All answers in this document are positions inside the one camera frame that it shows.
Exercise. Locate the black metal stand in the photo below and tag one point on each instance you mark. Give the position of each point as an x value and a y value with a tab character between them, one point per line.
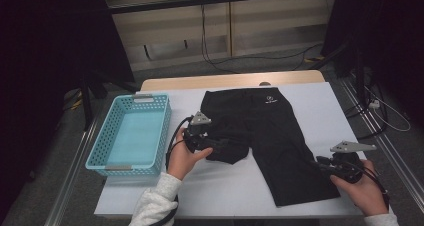
358	66

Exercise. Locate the narrow black curtain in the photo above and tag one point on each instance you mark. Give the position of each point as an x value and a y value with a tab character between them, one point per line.
383	36

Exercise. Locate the black pants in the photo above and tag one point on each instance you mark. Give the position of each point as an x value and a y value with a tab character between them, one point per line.
276	146

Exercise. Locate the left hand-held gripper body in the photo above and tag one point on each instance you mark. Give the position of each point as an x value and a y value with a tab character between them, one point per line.
198	134

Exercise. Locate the beige cabinet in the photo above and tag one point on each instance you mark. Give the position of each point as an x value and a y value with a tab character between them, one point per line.
273	22

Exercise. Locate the light blue perforated basket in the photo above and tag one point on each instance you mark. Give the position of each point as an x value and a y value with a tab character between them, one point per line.
133	136

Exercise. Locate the grey round table grommet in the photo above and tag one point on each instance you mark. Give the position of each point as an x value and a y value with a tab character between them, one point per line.
265	84

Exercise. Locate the person's right hand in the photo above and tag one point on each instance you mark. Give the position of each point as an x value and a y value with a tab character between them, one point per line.
366	189

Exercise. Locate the white power adapter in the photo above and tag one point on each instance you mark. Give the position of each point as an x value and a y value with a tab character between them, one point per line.
374	104

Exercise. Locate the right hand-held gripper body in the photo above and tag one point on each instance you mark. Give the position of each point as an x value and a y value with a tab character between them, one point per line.
348	162

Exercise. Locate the wide black curtain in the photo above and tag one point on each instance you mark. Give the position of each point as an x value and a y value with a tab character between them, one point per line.
40	69

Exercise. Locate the aluminium floor rail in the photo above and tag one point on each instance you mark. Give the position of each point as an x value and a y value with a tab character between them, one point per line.
383	132
71	176

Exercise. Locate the black tripod stand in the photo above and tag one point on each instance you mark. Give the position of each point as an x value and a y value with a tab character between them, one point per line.
90	96

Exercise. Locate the person's left hand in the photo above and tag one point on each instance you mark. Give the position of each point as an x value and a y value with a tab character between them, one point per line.
183	159

